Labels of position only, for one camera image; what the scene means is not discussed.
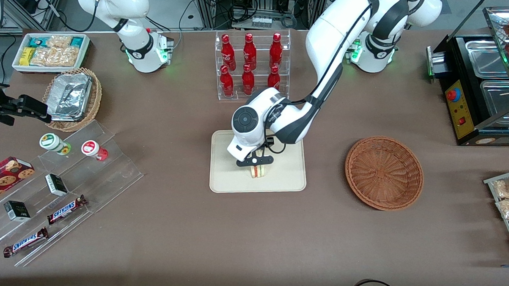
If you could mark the clear acrylic bottle rack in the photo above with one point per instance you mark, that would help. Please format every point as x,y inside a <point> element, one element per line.
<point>237,96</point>

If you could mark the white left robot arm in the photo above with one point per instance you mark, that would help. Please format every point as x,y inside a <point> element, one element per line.
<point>339,31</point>

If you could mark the red lid drink cup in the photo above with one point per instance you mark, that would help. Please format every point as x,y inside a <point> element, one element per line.
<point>91,148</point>

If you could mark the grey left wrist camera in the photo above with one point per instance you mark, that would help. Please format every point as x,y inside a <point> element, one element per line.
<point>256,161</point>

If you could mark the teal snack packet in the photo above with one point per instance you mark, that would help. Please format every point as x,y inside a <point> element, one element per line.
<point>38,42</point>
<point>76,42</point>

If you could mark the small black box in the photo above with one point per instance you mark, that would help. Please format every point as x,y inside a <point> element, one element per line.
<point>17,211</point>
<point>56,185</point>

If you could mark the beige plastic tray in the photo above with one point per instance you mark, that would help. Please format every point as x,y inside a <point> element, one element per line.
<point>287,178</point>

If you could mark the clear acrylic stepped display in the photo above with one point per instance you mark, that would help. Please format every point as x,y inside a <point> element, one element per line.
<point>118,172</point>

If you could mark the black food warmer appliance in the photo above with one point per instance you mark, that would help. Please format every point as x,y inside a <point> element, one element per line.
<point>461,108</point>

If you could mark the red cookie box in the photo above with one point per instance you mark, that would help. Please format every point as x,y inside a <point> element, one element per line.
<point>3,178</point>

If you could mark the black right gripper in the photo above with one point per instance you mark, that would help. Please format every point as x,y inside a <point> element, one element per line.
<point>4,109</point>

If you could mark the yellow snack packet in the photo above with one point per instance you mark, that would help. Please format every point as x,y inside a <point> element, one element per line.
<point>27,56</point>

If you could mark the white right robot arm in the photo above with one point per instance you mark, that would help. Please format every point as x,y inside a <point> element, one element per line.
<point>136,12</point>

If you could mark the stacked foil containers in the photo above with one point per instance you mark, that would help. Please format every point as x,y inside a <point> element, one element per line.
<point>70,96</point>

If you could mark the small clear cracker bag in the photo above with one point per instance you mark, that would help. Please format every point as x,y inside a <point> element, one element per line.
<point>59,41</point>

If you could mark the white rectangular snack bin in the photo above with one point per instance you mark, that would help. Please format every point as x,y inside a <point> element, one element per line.
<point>49,70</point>

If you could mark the red soda bottle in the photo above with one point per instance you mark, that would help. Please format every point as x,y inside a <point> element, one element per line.
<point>276,50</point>
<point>248,81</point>
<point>227,83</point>
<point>273,78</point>
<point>228,53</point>
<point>249,53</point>

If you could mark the round brown wicker basket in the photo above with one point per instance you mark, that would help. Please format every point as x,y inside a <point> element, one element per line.
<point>384,173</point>

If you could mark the triangular sandwich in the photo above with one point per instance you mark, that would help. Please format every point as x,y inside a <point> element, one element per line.
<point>257,172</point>

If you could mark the steel warmer pan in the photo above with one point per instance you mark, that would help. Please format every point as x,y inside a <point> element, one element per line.
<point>488,58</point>
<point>499,98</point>

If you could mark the large clear cracker bag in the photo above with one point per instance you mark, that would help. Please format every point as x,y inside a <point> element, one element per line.
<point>56,56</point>

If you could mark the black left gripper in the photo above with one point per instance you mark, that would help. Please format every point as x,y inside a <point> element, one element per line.
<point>271,142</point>

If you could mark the oval tan wicker basket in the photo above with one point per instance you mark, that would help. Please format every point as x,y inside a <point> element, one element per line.
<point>71,126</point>

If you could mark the green lid drink cup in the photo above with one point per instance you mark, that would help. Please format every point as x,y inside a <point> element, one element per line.
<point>51,142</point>

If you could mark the brown Snickers bar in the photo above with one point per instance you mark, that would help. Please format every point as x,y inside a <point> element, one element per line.
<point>66,209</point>
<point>24,242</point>

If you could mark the grey power strip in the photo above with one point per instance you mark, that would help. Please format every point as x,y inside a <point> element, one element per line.
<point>261,21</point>

